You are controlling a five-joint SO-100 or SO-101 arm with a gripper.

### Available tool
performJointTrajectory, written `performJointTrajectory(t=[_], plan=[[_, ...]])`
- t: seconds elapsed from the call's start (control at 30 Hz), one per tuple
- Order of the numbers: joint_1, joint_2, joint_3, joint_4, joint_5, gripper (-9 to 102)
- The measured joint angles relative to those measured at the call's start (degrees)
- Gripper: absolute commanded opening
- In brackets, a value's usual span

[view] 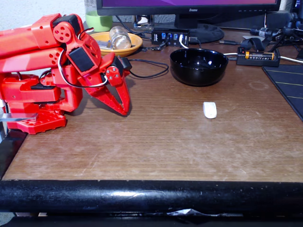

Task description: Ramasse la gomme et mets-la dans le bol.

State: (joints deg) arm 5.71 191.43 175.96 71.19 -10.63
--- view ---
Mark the white eraser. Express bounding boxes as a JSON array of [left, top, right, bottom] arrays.
[[203, 101, 217, 119]]

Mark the flat metal piece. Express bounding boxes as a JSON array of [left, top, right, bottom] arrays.
[[96, 40, 112, 50]]

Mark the bottle with green liquid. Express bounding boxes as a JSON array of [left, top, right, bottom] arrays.
[[84, 0, 114, 33]]

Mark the clear glass jar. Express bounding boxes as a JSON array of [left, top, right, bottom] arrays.
[[109, 25, 132, 50]]

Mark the orange plate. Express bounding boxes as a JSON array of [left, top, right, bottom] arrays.
[[89, 31, 143, 57]]

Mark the black USB hub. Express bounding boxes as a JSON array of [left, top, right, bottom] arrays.
[[151, 27, 190, 47]]

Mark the clear glass holder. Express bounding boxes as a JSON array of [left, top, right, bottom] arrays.
[[133, 14, 155, 31]]

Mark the black glossy bowl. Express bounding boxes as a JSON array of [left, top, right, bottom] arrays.
[[169, 48, 229, 87]]

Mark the metal clamp bar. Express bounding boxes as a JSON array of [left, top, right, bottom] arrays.
[[0, 113, 38, 122]]

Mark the black padded table edge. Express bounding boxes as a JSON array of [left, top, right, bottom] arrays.
[[0, 179, 303, 215]]

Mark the black computer monitor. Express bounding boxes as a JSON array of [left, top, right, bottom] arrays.
[[96, 0, 282, 44]]

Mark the black battery charger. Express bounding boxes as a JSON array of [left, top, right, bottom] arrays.
[[236, 46, 281, 68]]

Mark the yellow black battery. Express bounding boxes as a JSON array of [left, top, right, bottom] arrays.
[[245, 51, 275, 60]]

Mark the black flashlight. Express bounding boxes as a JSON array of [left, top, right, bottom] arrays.
[[250, 26, 285, 38]]

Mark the black mat with green lines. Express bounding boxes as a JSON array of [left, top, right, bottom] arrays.
[[262, 65, 303, 121]]

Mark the black speaker box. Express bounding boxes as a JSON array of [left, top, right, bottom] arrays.
[[265, 10, 295, 30]]

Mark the black jointed stand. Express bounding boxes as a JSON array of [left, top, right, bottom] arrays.
[[281, 13, 303, 52]]

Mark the white black servo wire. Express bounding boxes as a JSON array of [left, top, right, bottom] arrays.
[[57, 27, 110, 88]]

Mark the small black camera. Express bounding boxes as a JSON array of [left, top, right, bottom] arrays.
[[118, 57, 133, 71]]

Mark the thin black camera cable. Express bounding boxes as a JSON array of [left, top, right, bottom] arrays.
[[127, 58, 169, 79]]

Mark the white USB cable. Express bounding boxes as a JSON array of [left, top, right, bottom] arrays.
[[179, 35, 238, 58]]

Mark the black audio plug cable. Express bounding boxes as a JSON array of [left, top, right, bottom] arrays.
[[209, 39, 241, 46]]

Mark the black strap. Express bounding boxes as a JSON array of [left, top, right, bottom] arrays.
[[240, 37, 266, 52]]

